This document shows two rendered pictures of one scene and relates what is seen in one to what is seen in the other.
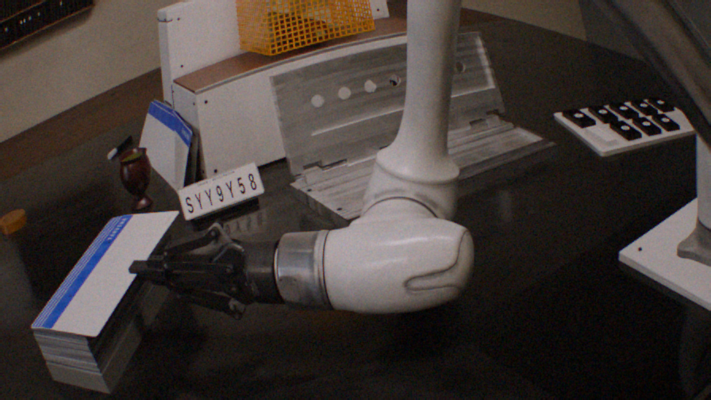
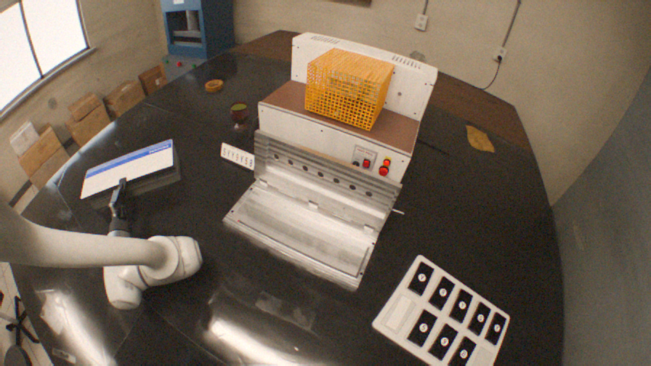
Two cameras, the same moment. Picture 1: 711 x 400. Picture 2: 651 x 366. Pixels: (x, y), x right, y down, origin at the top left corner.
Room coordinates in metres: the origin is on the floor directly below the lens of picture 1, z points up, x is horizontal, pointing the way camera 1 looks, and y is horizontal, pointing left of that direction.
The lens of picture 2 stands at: (1.18, -0.44, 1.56)
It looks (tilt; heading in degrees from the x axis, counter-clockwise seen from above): 49 degrees down; 42
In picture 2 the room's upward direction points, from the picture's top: 9 degrees clockwise
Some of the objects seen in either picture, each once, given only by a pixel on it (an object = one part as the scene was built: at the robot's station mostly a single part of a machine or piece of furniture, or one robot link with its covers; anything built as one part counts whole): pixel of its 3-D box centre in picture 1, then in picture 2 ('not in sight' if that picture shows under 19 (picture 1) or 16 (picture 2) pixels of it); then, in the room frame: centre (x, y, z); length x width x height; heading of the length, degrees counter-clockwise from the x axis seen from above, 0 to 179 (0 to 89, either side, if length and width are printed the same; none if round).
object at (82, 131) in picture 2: not in sight; (88, 123); (0.32, 2.94, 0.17); 0.55 x 0.41 x 0.35; 24
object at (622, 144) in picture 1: (635, 122); (450, 324); (1.54, -0.66, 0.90); 0.40 x 0.27 x 0.01; 99
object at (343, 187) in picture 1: (439, 161); (301, 226); (1.43, -0.14, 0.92); 0.44 x 0.21 x 0.04; 114
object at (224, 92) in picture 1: (328, 33); (374, 110); (1.87, 0.00, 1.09); 0.75 x 0.40 x 0.38; 114
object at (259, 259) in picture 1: (247, 272); (120, 224); (0.95, 0.14, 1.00); 0.09 x 0.07 x 0.08; 76
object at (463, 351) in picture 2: (665, 122); (462, 354); (1.49, -0.75, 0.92); 0.10 x 0.05 x 0.01; 5
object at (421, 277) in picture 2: (578, 117); (421, 278); (1.58, -0.50, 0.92); 0.10 x 0.05 x 0.01; 13
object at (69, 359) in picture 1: (107, 298); (130, 174); (1.02, 0.40, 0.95); 0.40 x 0.13 x 0.10; 166
